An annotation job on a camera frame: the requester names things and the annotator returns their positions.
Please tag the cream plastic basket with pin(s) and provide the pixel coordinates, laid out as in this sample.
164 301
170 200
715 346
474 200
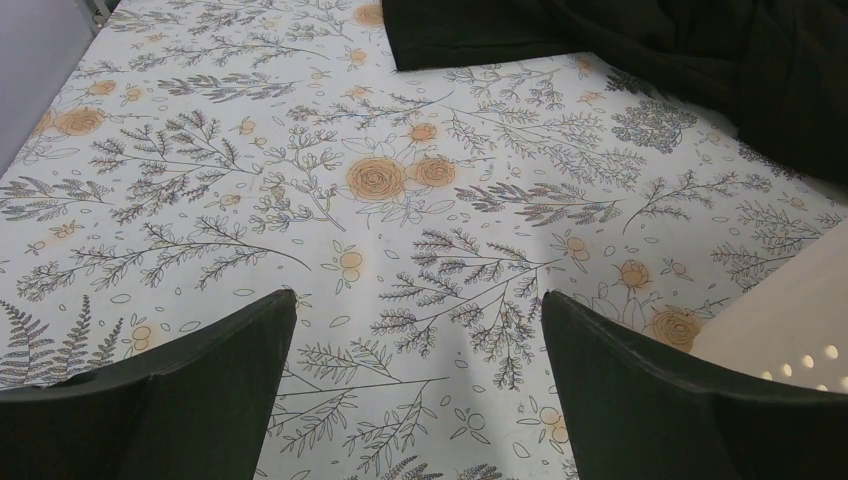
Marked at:
792 327

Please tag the floral tablecloth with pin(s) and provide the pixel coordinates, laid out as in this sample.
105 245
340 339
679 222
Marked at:
205 153

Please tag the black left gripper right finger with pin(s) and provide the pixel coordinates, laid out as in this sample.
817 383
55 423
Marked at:
638 409

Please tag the black cloth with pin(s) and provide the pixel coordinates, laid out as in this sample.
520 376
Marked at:
776 69

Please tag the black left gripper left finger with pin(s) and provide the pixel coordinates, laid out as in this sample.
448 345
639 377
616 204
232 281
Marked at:
196 407

